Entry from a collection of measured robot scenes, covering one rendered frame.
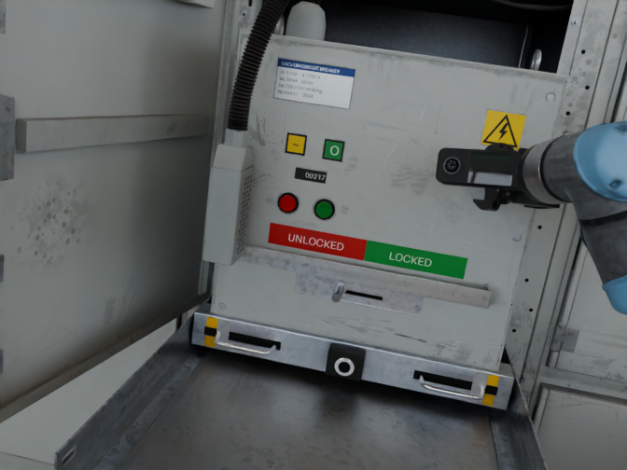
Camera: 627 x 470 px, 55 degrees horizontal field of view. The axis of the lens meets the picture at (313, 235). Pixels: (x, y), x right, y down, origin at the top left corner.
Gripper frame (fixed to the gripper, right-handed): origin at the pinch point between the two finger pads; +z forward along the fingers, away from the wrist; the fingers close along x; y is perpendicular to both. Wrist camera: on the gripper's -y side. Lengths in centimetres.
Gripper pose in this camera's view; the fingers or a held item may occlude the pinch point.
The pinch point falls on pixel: (468, 181)
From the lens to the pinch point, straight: 93.6
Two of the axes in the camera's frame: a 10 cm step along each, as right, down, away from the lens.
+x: 1.1, -9.9, 0.0
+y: 9.9, 1.1, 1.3
